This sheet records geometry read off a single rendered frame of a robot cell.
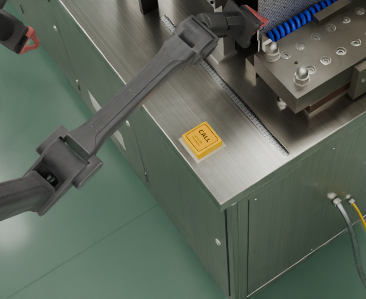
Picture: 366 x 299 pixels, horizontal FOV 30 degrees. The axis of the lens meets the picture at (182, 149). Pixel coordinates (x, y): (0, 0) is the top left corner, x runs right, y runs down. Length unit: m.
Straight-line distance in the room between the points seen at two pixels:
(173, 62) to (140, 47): 0.44
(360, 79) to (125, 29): 0.64
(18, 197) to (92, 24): 0.85
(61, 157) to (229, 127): 0.51
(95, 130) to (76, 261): 1.27
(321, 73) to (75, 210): 1.32
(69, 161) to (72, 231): 1.31
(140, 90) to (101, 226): 1.28
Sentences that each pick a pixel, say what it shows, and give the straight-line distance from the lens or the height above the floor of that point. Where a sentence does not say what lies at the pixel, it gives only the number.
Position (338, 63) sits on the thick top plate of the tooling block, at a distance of 1.59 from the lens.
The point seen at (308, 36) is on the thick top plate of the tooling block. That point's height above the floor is 1.03.
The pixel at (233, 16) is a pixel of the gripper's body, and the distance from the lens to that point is 1.51.
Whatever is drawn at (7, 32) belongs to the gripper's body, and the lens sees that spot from 1.59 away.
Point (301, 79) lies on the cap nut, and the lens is 1.53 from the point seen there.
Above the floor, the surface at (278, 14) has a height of 1.07.
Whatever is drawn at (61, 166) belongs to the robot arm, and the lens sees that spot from 1.27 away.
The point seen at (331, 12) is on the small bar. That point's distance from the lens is 1.67.
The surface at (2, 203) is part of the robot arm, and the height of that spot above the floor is 1.37.
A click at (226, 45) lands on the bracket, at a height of 0.95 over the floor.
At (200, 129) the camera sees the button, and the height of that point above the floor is 0.92.
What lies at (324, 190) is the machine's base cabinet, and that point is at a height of 0.58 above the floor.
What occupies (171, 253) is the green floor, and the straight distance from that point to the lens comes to 2.47.
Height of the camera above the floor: 2.27
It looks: 59 degrees down
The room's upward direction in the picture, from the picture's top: 8 degrees counter-clockwise
